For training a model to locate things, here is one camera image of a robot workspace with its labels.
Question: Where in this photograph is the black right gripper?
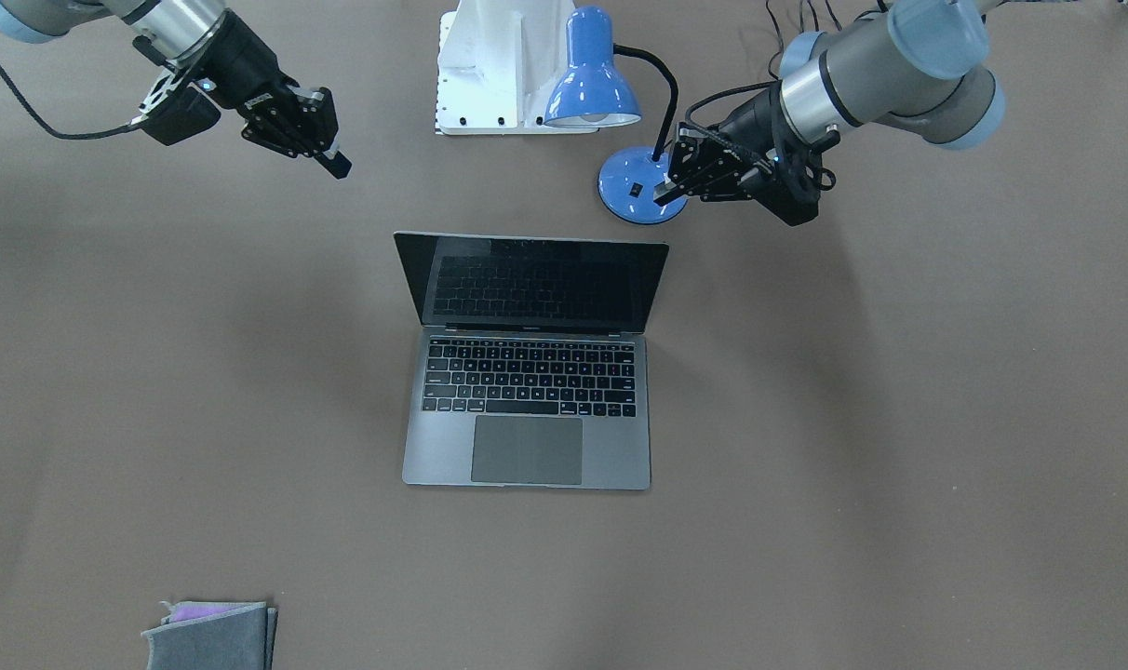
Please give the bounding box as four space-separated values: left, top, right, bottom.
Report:
194 11 352 180

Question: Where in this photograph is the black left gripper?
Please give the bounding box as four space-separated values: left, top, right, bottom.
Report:
653 88 776 208

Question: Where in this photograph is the grey laptop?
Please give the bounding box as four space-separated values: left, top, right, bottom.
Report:
393 232 669 491

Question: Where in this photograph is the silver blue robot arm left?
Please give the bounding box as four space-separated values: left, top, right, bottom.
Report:
652 1 1006 226

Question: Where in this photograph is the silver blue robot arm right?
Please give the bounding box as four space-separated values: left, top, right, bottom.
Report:
0 1 352 179

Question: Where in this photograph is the blue desk lamp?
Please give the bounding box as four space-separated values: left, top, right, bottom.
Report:
544 6 686 224

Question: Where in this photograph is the folded grey purple cloth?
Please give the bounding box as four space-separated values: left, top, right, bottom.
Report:
142 601 277 669

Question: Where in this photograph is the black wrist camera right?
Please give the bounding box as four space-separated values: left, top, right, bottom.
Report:
131 68 222 147

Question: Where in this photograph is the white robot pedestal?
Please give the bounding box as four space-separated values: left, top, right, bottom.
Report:
434 1 594 136

